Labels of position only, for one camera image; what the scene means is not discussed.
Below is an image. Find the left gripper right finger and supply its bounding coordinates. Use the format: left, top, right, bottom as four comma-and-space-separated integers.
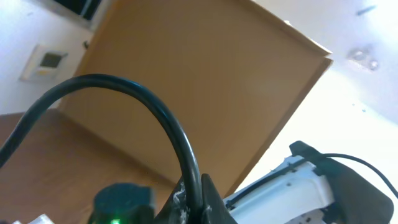
201, 174, 238, 224

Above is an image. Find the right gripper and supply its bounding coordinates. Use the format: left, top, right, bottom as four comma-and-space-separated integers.
88, 182, 155, 224

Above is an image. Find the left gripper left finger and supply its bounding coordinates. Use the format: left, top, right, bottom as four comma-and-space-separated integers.
154, 177, 190, 224

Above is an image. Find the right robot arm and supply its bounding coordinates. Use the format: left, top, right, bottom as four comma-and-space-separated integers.
88, 141, 394, 224

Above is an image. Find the brown cardboard box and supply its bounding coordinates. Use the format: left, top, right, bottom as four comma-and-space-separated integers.
76, 0, 331, 196

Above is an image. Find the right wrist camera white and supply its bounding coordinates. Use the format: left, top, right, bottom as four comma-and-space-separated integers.
28, 214, 55, 224

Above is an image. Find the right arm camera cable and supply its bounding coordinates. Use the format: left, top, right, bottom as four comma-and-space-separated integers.
225, 152, 398, 208

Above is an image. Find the white wall panel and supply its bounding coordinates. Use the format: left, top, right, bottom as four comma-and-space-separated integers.
19, 44, 69, 82

